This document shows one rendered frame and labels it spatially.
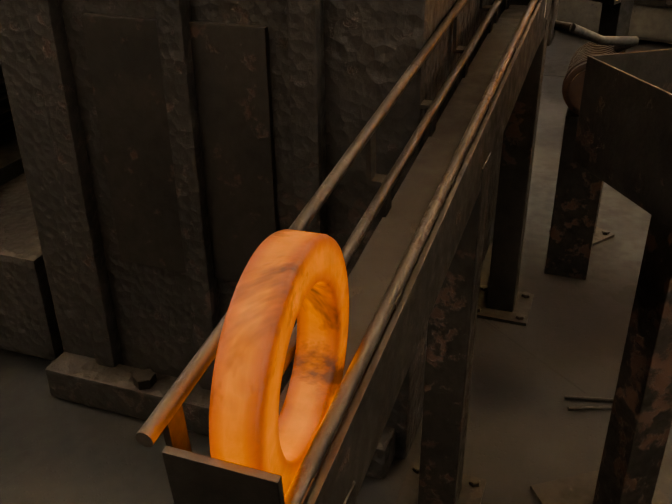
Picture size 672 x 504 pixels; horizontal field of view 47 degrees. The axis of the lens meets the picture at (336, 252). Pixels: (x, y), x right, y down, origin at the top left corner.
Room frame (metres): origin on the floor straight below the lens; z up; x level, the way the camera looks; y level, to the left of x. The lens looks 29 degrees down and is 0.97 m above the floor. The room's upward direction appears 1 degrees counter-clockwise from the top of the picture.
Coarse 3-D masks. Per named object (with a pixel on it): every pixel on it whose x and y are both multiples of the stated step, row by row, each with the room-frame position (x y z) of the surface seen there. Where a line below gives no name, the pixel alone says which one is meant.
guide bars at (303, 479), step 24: (504, 72) 1.07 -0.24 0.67; (480, 120) 0.88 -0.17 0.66; (456, 168) 0.76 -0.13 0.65; (432, 216) 0.67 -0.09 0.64; (408, 264) 0.59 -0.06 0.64; (384, 312) 0.52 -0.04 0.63; (360, 360) 0.47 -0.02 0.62; (360, 384) 0.47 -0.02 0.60; (336, 408) 0.42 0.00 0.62; (336, 432) 0.42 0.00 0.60; (312, 456) 0.38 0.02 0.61; (312, 480) 0.36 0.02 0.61
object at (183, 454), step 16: (176, 448) 0.34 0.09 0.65; (176, 464) 0.34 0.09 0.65; (192, 464) 0.34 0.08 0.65; (208, 464) 0.33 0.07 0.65; (224, 464) 0.33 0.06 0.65; (176, 480) 0.34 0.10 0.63; (192, 480) 0.34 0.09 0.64; (208, 480) 0.33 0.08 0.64; (224, 480) 0.33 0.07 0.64; (240, 480) 0.33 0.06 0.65; (256, 480) 0.32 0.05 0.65; (272, 480) 0.32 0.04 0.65; (176, 496) 0.34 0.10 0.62; (192, 496) 0.34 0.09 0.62; (208, 496) 0.34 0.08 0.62; (224, 496) 0.33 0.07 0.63; (240, 496) 0.33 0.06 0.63; (256, 496) 0.32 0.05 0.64; (272, 496) 0.32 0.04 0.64
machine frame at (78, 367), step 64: (0, 0) 1.24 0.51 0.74; (64, 0) 1.20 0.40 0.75; (128, 0) 1.16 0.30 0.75; (192, 0) 1.13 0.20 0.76; (256, 0) 1.09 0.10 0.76; (320, 0) 1.05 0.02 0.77; (384, 0) 1.03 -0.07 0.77; (448, 0) 1.14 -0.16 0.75; (64, 64) 1.19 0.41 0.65; (128, 64) 1.16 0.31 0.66; (192, 64) 1.12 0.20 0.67; (256, 64) 1.08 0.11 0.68; (320, 64) 1.04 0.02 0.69; (384, 64) 1.03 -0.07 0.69; (448, 64) 1.16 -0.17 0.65; (64, 128) 1.18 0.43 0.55; (128, 128) 1.16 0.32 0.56; (192, 128) 1.10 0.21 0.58; (256, 128) 1.09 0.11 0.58; (320, 128) 1.04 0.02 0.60; (384, 128) 1.03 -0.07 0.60; (64, 192) 1.19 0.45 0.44; (128, 192) 1.17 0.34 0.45; (192, 192) 1.10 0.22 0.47; (256, 192) 1.09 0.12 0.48; (64, 256) 1.23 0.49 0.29; (128, 256) 1.18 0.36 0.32; (192, 256) 1.11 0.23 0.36; (64, 320) 1.25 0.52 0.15; (128, 320) 1.20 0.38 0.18; (192, 320) 1.12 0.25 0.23; (64, 384) 1.18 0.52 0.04; (128, 384) 1.15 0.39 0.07; (384, 448) 0.97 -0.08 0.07
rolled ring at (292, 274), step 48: (288, 240) 0.43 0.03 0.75; (240, 288) 0.39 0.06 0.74; (288, 288) 0.39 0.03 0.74; (336, 288) 0.47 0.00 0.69; (240, 336) 0.36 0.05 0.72; (288, 336) 0.38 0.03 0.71; (336, 336) 0.47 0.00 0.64; (240, 384) 0.34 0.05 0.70; (336, 384) 0.47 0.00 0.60; (240, 432) 0.33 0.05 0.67; (288, 432) 0.42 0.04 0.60; (288, 480) 0.37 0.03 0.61
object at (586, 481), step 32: (608, 64) 0.91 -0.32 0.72; (640, 64) 0.97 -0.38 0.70; (608, 96) 0.90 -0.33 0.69; (640, 96) 0.84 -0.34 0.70; (608, 128) 0.89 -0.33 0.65; (640, 128) 0.83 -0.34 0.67; (576, 160) 0.94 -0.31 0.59; (608, 160) 0.88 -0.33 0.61; (640, 160) 0.82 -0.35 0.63; (640, 192) 0.81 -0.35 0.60; (640, 288) 0.89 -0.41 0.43; (640, 320) 0.87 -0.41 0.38; (640, 352) 0.86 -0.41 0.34; (640, 384) 0.85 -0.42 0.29; (640, 416) 0.84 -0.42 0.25; (608, 448) 0.88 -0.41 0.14; (640, 448) 0.84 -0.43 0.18; (576, 480) 0.95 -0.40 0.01; (608, 480) 0.87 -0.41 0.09; (640, 480) 0.84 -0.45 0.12
